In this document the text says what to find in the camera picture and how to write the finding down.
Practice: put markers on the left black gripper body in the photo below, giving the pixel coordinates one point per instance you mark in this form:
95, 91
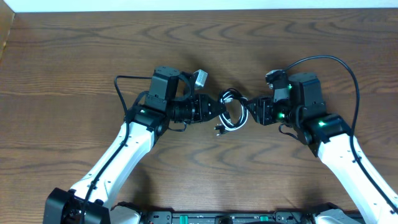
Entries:
189, 111

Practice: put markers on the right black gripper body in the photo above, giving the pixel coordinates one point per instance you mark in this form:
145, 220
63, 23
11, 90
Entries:
273, 112

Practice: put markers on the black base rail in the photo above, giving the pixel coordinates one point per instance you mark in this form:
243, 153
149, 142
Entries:
168, 217

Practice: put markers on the cardboard box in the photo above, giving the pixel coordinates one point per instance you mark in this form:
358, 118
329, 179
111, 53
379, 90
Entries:
6, 20

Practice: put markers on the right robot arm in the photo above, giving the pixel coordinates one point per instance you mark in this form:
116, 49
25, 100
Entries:
297, 103

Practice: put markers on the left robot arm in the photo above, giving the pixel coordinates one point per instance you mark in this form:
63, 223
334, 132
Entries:
173, 96

